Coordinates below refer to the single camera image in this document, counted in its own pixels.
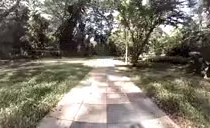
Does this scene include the pale pole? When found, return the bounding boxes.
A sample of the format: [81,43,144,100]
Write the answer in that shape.
[124,29,129,65]

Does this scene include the grey paved slab path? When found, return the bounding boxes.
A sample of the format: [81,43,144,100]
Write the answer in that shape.
[36,57,181,128]

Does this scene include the tree with spreading branches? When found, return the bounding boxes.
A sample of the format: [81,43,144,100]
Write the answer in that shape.
[113,0,194,66]

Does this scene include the wood of dark trees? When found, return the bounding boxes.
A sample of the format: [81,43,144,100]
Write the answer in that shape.
[0,0,121,61]

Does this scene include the robot's own part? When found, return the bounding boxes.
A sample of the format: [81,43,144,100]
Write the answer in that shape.
[130,123,145,128]

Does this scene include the grass lawn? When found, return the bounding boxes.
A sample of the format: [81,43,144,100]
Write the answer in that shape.
[114,61,210,128]
[0,59,94,128]

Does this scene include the dark bushes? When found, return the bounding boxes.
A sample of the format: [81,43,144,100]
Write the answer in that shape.
[142,19,210,79]

